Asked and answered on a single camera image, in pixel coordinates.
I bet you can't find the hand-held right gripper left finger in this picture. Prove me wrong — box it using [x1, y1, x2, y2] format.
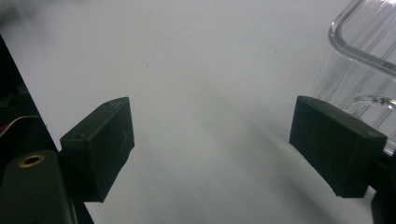
[59, 96, 135, 203]

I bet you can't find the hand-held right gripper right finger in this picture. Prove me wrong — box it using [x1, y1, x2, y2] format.
[289, 95, 388, 199]

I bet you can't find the clear plastic tray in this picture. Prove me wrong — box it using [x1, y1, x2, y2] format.
[311, 0, 396, 157]

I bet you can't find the red and white braided cable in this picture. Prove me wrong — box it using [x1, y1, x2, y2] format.
[0, 114, 41, 138]

